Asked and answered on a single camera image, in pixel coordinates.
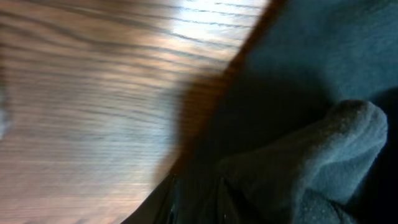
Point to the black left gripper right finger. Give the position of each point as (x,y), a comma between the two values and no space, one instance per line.
(230,205)

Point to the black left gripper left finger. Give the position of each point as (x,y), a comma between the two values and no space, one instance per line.
(160,207)

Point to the black Nike t-shirt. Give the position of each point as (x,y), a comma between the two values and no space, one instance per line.
(307,133)

